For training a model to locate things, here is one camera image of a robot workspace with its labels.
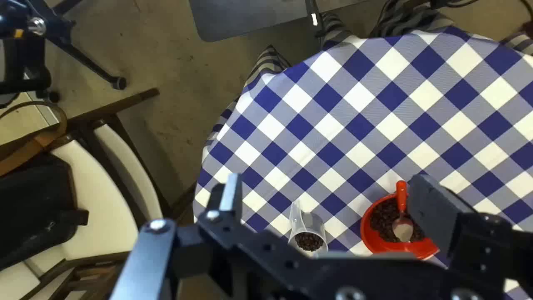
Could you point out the orange spoon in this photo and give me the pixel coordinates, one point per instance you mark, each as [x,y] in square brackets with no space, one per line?
[401,227]

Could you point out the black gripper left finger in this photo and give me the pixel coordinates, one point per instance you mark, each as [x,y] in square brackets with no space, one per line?
[223,207]

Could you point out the black tripod stand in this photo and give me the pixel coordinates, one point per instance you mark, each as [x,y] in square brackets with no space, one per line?
[25,27]

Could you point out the clear plastic cup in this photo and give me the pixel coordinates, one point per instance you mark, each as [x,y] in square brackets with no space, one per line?
[307,230]

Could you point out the orange bowl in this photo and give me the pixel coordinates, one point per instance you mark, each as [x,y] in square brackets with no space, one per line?
[376,230]

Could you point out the black bag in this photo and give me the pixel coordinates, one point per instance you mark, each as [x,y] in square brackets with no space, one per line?
[38,208]

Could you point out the blue white checkered tablecloth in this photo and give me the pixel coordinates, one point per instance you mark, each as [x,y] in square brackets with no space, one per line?
[337,130]

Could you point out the white wooden chair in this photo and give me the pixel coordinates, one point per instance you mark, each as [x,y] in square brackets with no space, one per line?
[108,182]

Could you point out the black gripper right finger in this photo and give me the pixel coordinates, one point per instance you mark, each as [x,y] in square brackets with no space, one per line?
[443,217]

